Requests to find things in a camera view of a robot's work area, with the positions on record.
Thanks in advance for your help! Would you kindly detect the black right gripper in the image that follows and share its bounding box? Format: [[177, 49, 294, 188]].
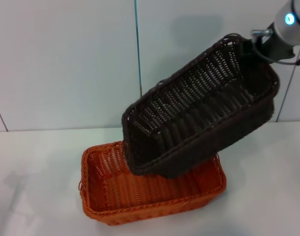
[[240, 23, 296, 62]]

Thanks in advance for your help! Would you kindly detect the dark brown woven basket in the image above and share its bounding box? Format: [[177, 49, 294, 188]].
[[121, 33, 280, 179]]

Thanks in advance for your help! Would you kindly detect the orange woven plastic basket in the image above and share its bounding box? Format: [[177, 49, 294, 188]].
[[78, 140, 227, 226]]

